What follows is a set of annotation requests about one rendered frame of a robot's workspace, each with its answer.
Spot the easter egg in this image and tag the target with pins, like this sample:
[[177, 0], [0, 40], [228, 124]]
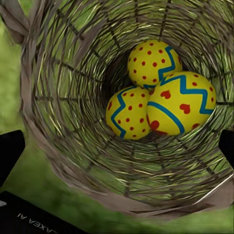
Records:
[[150, 62], [180, 103], [125, 113]]

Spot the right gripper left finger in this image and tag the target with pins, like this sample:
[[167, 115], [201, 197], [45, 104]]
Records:
[[12, 145]]

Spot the wicker basket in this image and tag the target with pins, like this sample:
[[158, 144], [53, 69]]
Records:
[[188, 158]]

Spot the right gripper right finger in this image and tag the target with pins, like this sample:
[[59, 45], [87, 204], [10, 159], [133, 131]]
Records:
[[226, 145]]

